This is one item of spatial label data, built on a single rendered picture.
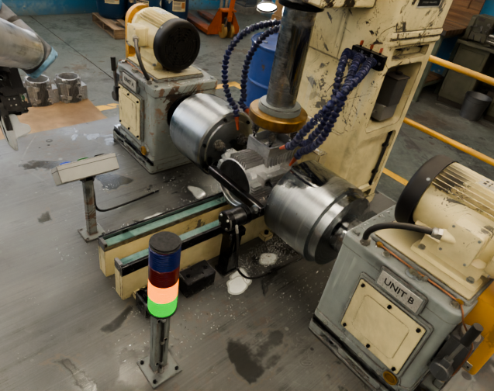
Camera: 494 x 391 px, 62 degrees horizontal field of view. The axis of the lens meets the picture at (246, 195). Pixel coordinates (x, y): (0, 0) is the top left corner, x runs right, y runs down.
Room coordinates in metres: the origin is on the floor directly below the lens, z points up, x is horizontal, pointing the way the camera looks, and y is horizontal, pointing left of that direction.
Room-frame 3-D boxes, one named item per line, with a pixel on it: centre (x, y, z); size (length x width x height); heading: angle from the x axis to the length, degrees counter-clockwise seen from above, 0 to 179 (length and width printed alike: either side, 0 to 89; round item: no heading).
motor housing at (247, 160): (1.15, -0.02, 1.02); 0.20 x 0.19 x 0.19; 137
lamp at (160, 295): (0.55, 0.13, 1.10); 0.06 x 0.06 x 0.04
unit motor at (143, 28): (1.56, 0.46, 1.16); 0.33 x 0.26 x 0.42; 47
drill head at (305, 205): (0.95, -0.23, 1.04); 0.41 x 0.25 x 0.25; 47
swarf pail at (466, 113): (4.93, -2.49, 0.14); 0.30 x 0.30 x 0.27
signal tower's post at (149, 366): (0.55, 0.13, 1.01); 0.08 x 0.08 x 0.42; 47
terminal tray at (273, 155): (1.18, -0.05, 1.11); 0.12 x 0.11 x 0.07; 137
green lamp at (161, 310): (0.55, 0.13, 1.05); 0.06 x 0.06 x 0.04
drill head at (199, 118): (1.36, 0.20, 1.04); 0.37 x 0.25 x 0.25; 47
